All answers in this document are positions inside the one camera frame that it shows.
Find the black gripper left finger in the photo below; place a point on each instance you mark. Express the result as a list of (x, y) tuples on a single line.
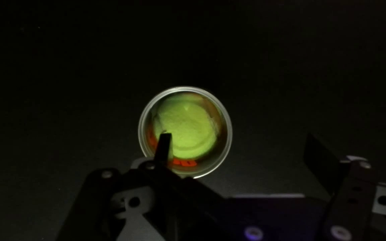
[(164, 149)]

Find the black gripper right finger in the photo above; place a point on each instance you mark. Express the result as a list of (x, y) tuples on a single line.
[(322, 162)]

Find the yellow-green tennis ball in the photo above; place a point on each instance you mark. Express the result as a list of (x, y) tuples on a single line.
[(187, 125)]

